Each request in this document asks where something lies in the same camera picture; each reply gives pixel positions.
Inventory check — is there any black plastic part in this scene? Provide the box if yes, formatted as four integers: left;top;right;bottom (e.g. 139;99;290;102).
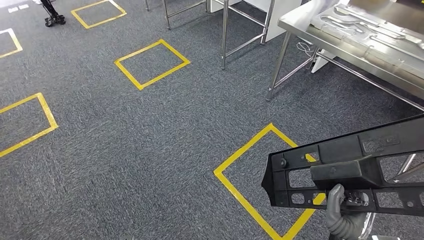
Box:
261;115;424;218

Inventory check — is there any steel workbench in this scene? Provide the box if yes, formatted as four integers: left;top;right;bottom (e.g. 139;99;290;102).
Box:
264;0;424;184

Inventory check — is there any aluminium jig plate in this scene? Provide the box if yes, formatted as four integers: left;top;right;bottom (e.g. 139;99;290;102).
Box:
309;2;424;65

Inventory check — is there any black wheeled stand leg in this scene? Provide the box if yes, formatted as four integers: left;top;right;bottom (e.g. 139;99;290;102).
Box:
39;0;66;28

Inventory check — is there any white cable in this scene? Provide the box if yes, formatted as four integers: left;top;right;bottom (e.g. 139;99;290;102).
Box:
295;41;320;59

